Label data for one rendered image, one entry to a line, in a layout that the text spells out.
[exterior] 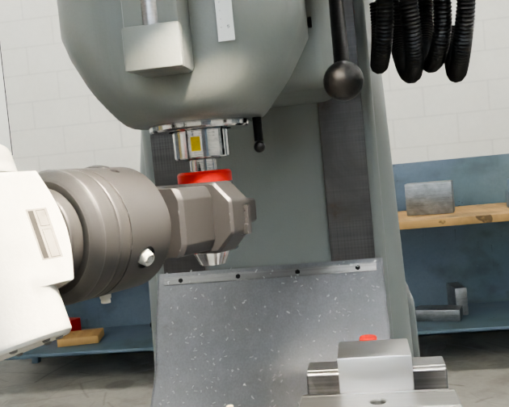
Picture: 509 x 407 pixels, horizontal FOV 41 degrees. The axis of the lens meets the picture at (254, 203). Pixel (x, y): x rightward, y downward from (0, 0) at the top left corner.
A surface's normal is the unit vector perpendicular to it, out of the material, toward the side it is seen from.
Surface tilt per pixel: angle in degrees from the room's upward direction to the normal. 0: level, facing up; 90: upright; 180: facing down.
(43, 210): 71
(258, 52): 109
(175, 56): 90
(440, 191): 90
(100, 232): 86
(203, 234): 90
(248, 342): 63
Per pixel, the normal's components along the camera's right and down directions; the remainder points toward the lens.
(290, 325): -0.16, -0.40
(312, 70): -0.11, 0.22
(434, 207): -0.33, 0.08
